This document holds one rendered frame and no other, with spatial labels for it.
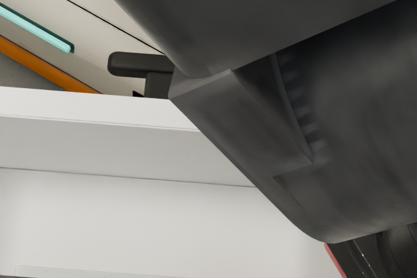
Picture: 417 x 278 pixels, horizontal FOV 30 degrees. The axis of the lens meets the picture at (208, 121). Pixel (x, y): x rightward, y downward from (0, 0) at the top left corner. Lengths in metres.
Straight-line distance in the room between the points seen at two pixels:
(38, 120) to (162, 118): 0.07
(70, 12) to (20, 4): 0.08
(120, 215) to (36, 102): 0.11
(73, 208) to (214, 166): 0.10
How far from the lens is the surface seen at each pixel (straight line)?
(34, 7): 1.23
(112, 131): 0.44
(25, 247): 0.51
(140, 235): 0.50
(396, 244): 0.26
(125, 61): 0.46
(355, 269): 0.29
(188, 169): 0.49
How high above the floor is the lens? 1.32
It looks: 68 degrees down
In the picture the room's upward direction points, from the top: 7 degrees clockwise
